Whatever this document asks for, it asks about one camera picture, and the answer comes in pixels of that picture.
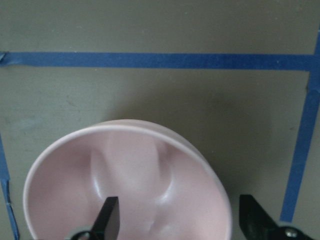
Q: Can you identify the pink bowl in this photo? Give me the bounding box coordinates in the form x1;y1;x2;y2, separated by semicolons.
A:
23;119;233;240

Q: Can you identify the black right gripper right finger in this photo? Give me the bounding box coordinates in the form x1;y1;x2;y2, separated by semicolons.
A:
239;194;279;240

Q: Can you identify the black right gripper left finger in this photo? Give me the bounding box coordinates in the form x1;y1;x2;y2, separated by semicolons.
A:
89;196;119;240

